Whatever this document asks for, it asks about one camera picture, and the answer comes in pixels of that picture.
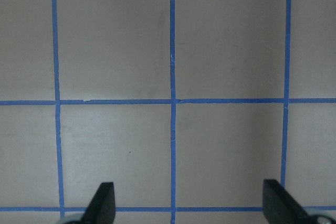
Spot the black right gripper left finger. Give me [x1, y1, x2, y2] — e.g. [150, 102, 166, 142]
[80, 182, 116, 224]

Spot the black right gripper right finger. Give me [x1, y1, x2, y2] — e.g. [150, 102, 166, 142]
[262, 179, 311, 224]

